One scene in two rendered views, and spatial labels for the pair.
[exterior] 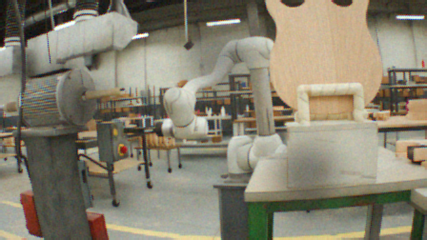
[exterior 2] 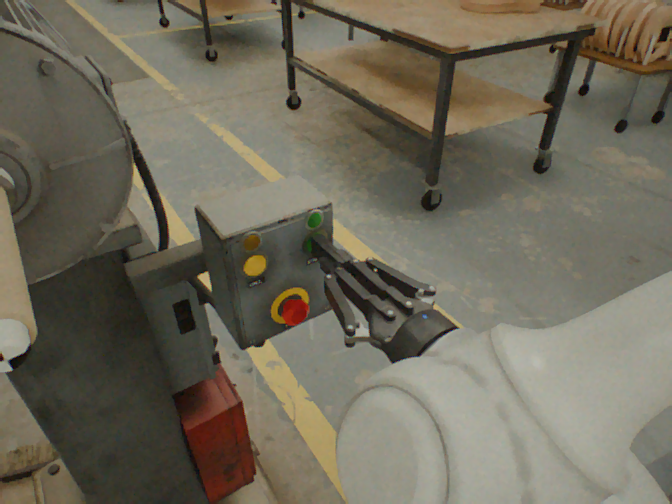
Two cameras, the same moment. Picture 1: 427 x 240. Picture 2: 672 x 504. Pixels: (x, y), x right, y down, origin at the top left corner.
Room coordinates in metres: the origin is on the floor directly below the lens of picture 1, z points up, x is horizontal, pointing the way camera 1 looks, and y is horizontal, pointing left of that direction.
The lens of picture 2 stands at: (1.05, 0.09, 1.45)
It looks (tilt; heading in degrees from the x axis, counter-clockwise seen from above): 37 degrees down; 42
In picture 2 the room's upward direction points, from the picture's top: straight up
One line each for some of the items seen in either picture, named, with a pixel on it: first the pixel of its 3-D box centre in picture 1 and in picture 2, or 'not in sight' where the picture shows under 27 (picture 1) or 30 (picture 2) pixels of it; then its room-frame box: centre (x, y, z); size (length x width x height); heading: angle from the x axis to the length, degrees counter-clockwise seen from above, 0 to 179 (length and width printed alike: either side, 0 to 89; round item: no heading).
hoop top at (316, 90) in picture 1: (331, 90); not in sight; (0.71, -0.33, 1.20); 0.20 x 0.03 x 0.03; 75
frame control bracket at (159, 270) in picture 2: (93, 143); (196, 257); (1.31, 0.62, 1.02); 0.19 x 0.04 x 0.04; 166
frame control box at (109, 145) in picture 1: (100, 147); (237, 260); (1.37, 0.60, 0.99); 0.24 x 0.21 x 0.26; 76
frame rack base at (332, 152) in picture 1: (330, 150); not in sight; (0.76, -0.34, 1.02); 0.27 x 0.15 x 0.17; 76
